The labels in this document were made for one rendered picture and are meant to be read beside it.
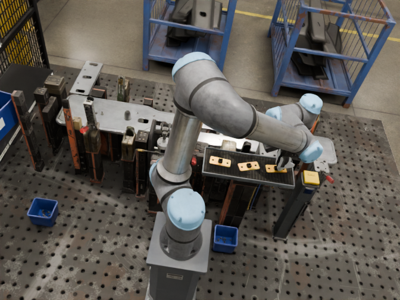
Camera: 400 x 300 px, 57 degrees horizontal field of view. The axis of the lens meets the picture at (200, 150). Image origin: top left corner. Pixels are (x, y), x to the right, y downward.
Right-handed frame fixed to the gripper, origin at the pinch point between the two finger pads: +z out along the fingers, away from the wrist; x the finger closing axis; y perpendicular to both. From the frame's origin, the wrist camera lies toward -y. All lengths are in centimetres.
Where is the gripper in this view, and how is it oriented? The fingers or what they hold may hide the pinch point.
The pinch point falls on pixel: (277, 166)
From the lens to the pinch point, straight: 151.4
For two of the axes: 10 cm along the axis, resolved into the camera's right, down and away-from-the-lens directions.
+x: -0.5, -7.4, 6.7
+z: -1.3, 6.7, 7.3
